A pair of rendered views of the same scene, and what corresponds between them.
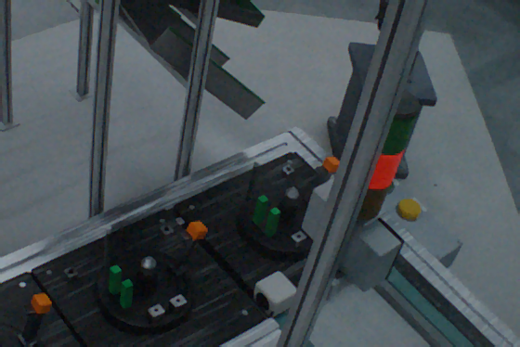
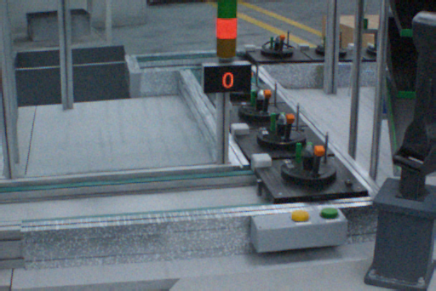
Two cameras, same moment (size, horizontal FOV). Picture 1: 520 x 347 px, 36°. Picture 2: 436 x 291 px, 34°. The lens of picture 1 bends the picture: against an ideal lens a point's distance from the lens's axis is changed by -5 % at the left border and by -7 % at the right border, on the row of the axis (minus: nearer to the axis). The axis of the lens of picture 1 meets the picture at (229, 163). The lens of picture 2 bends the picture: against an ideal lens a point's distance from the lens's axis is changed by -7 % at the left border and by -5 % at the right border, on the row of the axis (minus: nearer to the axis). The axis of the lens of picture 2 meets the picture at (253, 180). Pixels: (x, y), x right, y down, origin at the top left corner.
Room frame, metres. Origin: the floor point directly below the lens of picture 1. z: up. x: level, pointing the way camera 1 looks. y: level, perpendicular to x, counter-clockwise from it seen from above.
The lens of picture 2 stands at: (1.71, -1.66, 1.69)
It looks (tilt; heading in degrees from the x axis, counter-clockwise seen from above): 23 degrees down; 122
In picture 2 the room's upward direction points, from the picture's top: 1 degrees clockwise
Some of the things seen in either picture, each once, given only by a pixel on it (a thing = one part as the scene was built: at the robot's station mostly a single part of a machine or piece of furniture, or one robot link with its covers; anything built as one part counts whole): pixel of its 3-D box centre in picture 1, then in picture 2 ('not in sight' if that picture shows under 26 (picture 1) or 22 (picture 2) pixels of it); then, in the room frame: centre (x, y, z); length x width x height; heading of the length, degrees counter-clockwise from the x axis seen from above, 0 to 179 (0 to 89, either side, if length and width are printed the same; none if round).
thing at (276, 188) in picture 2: (281, 228); (307, 179); (0.89, -0.10, 0.96); 0.24 x 0.24 x 0.02; 46
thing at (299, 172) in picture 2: (284, 220); (308, 171); (0.89, -0.10, 0.98); 0.14 x 0.14 x 0.02
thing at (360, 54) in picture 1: (380, 110); (406, 235); (1.23, -0.26, 0.96); 0.15 x 0.15 x 0.20; 11
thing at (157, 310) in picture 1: (147, 276); (281, 127); (0.70, 0.08, 1.01); 0.24 x 0.24 x 0.13; 46
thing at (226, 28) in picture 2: not in sight; (226, 27); (0.67, -0.15, 1.33); 0.05 x 0.05 x 0.05
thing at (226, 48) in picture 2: not in sight; (226, 46); (0.67, -0.15, 1.28); 0.05 x 0.05 x 0.05
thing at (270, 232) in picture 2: not in sight; (299, 229); (0.98, -0.31, 0.93); 0.21 x 0.07 x 0.06; 46
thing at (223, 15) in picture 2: not in sight; (226, 8); (0.67, -0.15, 1.38); 0.05 x 0.05 x 0.05
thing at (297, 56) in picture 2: not in sight; (277, 44); (0.12, 1.03, 1.01); 0.24 x 0.24 x 0.13; 46
